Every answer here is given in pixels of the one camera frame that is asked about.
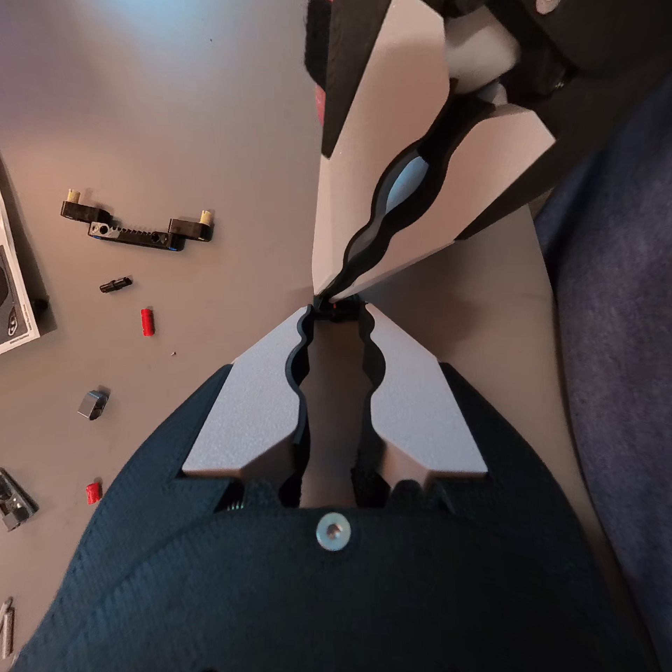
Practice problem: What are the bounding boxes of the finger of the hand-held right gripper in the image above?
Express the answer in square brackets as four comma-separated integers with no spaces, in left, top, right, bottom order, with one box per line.
[312,0,455,298]
[327,20,595,296]

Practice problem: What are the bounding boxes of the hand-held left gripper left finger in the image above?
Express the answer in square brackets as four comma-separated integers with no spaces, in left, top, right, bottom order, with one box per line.
[181,306,317,480]

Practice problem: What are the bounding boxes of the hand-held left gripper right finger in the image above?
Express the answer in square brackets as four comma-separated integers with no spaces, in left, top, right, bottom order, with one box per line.
[361,302,489,485]

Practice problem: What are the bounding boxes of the black lego piece red stripe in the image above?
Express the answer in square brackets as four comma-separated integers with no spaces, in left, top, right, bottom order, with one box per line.
[313,294,364,322]

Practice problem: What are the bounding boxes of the grey lego piece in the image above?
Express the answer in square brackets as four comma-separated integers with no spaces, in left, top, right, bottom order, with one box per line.
[77,388,111,421]

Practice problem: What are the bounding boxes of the black lego assembly tan pins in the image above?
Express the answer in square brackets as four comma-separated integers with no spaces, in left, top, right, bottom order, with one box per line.
[60,188,215,253]

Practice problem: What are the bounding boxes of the grey black lego assembly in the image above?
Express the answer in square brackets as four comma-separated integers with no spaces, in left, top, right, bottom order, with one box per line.
[0,467,41,532]

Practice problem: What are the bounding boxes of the lego sticker sheet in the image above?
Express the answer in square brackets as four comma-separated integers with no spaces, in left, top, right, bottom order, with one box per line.
[0,152,42,356]

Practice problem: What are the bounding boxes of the grey lego rod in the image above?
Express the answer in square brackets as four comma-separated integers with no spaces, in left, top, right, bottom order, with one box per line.
[0,596,16,658]

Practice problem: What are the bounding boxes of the dark blue cloth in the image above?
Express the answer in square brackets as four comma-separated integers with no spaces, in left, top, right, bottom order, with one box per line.
[534,73,672,672]

